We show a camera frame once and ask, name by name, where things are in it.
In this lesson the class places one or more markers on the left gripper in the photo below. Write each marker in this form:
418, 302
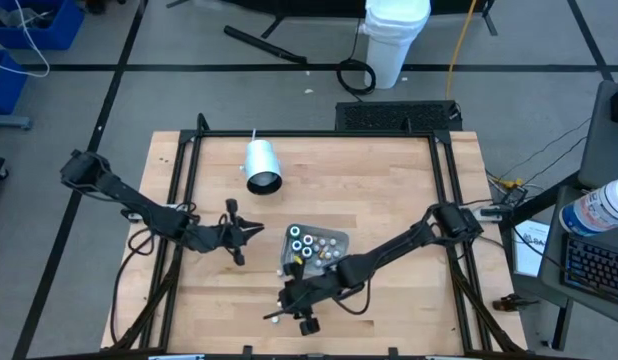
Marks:
216, 237

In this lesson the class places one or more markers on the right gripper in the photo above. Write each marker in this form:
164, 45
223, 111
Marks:
309, 292

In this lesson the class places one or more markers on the black Chefmaster colour bottle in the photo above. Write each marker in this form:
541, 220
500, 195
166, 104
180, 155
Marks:
307, 251

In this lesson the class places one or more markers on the blue Chefmaster colour bottle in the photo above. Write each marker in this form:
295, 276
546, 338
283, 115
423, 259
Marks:
297, 245

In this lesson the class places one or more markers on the green Chefmaster colour bottle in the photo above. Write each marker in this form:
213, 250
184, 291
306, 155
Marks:
294, 231

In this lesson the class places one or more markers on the violet Chefmaster colour bottle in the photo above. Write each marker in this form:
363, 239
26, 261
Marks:
307, 240

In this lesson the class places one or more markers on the grey plastic bin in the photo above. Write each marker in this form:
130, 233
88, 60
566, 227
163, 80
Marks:
339, 235

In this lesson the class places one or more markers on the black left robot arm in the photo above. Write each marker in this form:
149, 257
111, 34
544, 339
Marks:
129, 197

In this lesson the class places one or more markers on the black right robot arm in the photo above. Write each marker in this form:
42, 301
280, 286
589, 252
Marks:
389, 247

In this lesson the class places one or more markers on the yellow tag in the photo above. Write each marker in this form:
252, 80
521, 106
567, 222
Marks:
298, 260

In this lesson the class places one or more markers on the long black bar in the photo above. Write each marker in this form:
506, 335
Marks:
264, 45

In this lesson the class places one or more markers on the black mesh box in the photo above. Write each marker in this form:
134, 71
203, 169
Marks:
396, 116

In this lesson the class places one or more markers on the black clamp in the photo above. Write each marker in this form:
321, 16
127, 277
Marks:
511, 303

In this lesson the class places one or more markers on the grey metal mounting plate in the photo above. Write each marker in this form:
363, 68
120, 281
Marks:
494, 213

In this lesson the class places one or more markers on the white paper sign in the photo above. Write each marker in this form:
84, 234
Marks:
531, 250

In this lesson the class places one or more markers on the yellow connector plug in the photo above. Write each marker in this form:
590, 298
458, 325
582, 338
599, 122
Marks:
509, 183

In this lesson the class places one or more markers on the white trash bin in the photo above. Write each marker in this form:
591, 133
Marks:
394, 45

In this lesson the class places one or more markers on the black partition screen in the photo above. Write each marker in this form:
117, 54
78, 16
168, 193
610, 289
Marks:
339, 5

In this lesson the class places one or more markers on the dark grey desk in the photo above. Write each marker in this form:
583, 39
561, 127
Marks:
551, 270

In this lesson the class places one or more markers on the blue storage bin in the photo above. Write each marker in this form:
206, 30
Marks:
64, 30
6, 85

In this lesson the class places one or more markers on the black keyboard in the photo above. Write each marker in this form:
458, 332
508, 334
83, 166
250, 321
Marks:
596, 270

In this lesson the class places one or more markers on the white wipes canister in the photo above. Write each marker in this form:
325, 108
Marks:
599, 207

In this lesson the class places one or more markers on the light grey desk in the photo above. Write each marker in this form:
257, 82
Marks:
604, 150

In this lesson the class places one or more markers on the black aluminium table frame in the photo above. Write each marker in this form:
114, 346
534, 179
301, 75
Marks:
314, 133

